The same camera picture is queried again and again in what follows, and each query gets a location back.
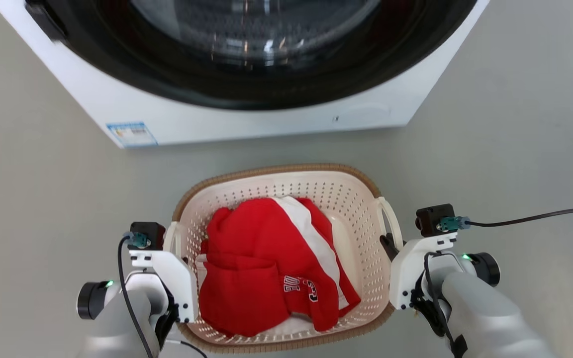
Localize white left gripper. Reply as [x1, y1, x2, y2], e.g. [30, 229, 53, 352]
[129, 250, 200, 324]

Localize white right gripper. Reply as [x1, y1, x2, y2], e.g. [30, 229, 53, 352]
[380, 232, 460, 311]

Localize cream perforated laundry basket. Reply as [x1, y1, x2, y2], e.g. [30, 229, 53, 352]
[163, 163, 404, 355]

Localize red and white garment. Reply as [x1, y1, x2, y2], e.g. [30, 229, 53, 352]
[197, 196, 362, 338]

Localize white cloth under garment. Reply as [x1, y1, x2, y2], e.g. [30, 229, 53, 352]
[262, 314, 318, 338]

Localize blue energy label sticker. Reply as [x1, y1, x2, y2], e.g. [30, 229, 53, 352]
[106, 121, 159, 149]

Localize white front-load washing machine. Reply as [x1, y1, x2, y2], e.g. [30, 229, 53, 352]
[0, 0, 491, 149]

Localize black round washer door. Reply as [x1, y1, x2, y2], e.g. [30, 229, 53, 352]
[25, 0, 479, 111]

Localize black door hinge block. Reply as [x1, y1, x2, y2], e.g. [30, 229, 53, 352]
[24, 0, 69, 44]

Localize black left camera cable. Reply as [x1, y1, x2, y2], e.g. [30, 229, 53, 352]
[117, 234, 156, 358]

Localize black camera cable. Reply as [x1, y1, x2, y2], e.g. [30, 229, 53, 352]
[117, 234, 156, 358]
[466, 207, 573, 228]

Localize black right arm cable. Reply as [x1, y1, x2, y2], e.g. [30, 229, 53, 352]
[422, 251, 469, 358]

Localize black right camera cable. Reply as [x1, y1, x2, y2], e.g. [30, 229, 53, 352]
[466, 207, 573, 228]

